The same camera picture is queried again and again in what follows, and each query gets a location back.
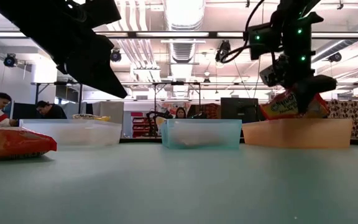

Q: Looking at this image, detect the black monitor back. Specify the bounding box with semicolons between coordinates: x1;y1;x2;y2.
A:
11;102;39;121
221;97;260;123

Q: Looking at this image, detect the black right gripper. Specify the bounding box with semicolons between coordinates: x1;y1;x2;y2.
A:
283;75;337;114

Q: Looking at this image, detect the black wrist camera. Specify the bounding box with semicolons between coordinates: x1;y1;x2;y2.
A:
84;0;122;29
259;60;288;88

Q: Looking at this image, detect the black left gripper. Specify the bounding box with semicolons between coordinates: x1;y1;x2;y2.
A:
0;0;129;100

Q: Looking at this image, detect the silver ceiling duct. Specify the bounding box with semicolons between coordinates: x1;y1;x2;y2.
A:
163;0;206;74

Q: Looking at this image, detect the black ceiling camera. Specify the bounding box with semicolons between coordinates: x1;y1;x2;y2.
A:
3;53;18;68
109;49;123;63
328;52;343;63

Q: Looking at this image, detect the spotted brown cloth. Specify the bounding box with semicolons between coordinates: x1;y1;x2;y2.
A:
326;99;358;139

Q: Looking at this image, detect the beige box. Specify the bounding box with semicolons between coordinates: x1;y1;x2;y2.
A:
91;101;125;125

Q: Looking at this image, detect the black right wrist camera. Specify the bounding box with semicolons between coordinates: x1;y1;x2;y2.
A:
259;60;288;88

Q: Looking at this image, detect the black hanging camera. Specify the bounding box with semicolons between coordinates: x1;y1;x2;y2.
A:
215;40;231;63

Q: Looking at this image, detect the teal plastic bin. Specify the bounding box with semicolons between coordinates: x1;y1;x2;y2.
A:
160;119;242;149

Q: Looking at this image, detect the red beef ramen pack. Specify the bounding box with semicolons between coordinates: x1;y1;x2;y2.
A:
259;89;331;121

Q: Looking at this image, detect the black stand frame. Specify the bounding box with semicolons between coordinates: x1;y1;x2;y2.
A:
152;81;202;121

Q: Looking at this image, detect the red parts shelf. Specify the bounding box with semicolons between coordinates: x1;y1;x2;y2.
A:
131;111;150;138

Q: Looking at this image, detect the black metal rack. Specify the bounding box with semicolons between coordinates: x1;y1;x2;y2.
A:
31;81;84;114

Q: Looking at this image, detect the orange plastic bin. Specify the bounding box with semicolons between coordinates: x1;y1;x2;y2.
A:
241;118;353;149

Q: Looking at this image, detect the red plaid cloth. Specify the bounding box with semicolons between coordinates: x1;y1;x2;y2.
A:
186;103;222;119

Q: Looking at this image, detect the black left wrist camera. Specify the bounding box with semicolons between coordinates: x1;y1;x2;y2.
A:
84;0;122;29

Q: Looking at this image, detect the clear plastic bin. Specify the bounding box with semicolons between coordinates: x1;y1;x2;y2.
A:
19;118;122;147

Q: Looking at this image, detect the yellow creamy chicken ramen pack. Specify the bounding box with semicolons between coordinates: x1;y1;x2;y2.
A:
72;113;111;122

